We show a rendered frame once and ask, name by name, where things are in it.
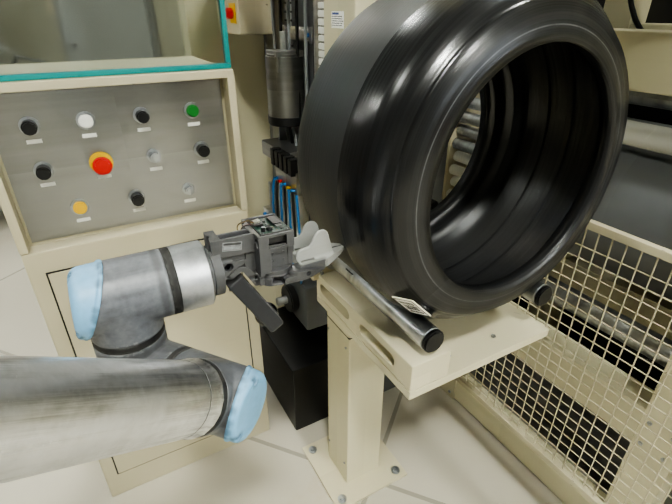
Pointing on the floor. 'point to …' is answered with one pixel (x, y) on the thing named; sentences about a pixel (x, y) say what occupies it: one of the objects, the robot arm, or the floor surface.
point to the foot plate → (389, 469)
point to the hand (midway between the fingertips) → (335, 252)
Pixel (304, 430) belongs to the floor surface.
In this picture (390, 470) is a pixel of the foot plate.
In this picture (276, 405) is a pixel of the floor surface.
